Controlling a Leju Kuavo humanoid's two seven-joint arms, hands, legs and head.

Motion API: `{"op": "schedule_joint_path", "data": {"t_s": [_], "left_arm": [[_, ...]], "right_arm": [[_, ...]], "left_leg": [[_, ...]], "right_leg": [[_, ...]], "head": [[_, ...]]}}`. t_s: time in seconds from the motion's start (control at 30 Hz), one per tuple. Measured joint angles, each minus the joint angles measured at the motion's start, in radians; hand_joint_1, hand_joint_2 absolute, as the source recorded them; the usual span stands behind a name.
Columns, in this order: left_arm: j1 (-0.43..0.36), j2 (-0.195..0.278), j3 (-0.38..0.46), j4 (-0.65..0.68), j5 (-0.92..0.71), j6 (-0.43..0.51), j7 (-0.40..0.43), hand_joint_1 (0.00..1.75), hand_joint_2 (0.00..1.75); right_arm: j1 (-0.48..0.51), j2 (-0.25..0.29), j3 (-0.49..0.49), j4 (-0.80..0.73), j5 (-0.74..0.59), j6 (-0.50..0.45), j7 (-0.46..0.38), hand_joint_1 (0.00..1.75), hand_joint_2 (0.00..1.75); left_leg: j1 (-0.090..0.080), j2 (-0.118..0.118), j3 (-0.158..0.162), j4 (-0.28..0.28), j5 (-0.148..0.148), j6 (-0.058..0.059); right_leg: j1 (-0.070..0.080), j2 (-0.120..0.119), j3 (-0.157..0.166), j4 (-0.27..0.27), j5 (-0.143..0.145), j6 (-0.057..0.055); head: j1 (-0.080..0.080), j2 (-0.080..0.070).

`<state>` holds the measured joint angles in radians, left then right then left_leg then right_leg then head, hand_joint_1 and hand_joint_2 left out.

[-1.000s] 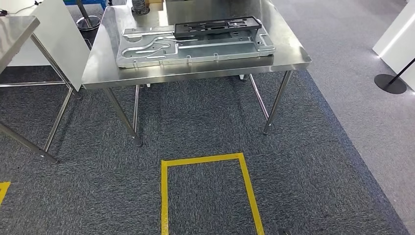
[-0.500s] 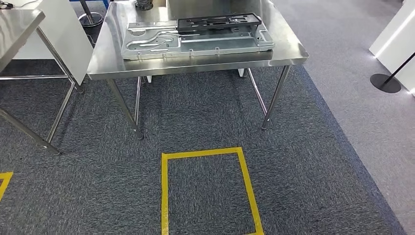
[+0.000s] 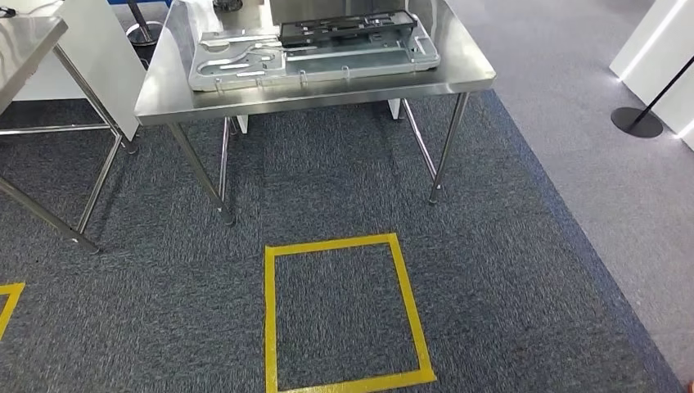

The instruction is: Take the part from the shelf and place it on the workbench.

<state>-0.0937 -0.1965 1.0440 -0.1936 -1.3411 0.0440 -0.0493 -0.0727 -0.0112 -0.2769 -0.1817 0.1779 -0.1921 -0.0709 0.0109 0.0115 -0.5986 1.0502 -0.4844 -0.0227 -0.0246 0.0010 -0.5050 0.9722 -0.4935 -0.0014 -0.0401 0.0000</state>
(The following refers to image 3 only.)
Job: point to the machined aluminium fixture plate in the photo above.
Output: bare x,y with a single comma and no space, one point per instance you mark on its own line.
352,65

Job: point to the stainless steel table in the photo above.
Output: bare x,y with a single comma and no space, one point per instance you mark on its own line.
21,43

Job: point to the white flat panel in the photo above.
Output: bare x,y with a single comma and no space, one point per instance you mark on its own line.
103,65

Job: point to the black plastic panel part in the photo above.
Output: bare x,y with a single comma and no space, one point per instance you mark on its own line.
347,27

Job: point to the stainless steel workbench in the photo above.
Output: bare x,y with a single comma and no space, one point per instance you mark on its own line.
303,97

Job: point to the chrome stanchion with round base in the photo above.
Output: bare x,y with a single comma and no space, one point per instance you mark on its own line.
142,33

